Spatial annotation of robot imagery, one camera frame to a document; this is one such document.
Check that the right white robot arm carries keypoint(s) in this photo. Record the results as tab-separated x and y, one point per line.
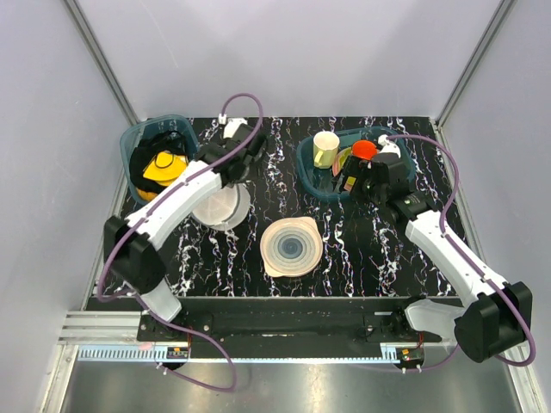
494	317

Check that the left aluminium frame post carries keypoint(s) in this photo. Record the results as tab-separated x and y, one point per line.
94	47

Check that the yellow cloth in bin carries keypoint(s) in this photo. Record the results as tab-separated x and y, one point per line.
160	173

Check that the yellow green plate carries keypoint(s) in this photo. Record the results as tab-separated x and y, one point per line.
337	166

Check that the left teal plastic bin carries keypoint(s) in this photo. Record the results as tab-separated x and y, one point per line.
146	130

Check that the right teal plastic bin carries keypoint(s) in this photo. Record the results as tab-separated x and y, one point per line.
319	182

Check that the white slotted cable duct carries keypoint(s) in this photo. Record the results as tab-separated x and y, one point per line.
164	353

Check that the right aluminium frame post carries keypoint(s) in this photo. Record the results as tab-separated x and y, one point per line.
481	49

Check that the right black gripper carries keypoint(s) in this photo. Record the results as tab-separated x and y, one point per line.
359	168

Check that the aluminium frame post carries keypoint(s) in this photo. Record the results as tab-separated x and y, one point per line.
94	47
481	49

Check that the white mesh laundry bag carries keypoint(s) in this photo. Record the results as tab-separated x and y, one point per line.
224	210

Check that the orange cup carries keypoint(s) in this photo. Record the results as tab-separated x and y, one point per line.
364	149

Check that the cream yellow mug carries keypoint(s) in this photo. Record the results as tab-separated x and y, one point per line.
325	149

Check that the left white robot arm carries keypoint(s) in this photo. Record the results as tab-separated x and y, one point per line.
211	190

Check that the black cloth in bin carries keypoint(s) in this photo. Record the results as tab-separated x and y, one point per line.
171	141

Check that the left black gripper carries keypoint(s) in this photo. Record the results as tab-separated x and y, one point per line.
253	158

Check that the pink blue swirl plate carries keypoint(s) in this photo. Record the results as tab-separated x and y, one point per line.
291	247

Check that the teal plastic bin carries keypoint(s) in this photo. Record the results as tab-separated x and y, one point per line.
319	182
146	130

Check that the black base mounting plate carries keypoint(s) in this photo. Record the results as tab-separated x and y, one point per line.
353	319

